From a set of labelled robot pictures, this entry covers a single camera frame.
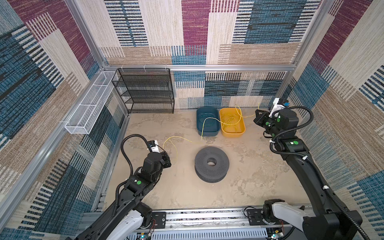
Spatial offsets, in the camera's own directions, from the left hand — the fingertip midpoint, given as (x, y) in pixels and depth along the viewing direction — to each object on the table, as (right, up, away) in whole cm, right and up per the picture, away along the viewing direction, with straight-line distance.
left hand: (166, 150), depth 78 cm
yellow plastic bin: (+41, +20, +36) cm, 58 cm away
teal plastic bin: (+27, +11, +30) cm, 42 cm away
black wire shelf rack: (-21, +38, +31) cm, 54 cm away
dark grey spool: (+25, -11, +13) cm, 30 cm away
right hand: (+44, +19, -5) cm, 48 cm away
